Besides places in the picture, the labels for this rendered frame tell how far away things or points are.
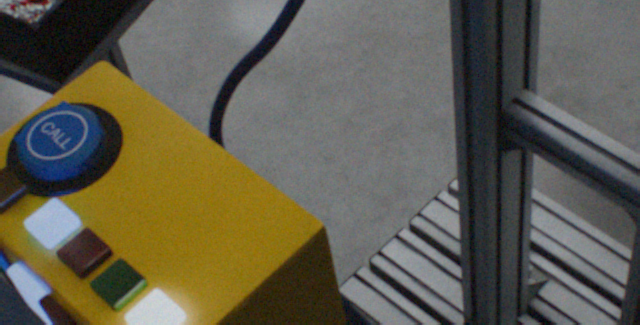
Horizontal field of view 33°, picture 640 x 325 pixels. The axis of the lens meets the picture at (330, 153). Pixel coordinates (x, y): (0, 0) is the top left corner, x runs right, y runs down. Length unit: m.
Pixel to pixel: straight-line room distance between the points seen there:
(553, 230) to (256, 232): 1.22
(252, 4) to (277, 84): 0.23
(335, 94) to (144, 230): 1.49
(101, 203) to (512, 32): 0.66
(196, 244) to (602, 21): 1.65
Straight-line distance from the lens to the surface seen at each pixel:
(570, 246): 1.64
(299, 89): 1.97
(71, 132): 0.50
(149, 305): 0.44
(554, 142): 1.11
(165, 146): 0.50
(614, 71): 1.97
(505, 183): 1.25
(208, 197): 0.47
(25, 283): 0.49
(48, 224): 0.48
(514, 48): 1.09
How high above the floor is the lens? 1.44
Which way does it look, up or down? 51 degrees down
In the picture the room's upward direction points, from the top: 11 degrees counter-clockwise
